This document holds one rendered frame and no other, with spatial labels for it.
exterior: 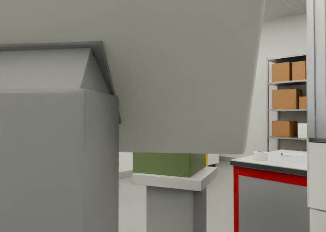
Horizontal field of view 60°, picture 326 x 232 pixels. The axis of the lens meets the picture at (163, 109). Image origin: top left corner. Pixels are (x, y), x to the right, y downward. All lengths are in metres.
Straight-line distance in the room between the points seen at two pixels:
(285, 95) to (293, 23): 1.41
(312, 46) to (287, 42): 5.15
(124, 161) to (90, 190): 4.31
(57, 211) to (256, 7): 0.29
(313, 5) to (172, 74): 0.42
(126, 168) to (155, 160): 3.55
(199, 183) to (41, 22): 0.82
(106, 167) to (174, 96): 0.13
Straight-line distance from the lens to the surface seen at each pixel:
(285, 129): 5.23
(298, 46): 5.75
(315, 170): 0.68
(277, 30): 5.95
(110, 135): 0.36
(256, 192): 1.51
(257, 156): 1.55
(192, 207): 1.13
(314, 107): 0.67
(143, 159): 1.15
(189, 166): 1.08
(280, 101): 5.25
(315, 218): 0.70
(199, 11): 0.32
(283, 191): 1.45
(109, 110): 0.36
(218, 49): 0.34
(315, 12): 0.70
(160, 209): 1.18
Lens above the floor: 0.99
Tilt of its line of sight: 1 degrees up
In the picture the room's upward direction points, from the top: straight up
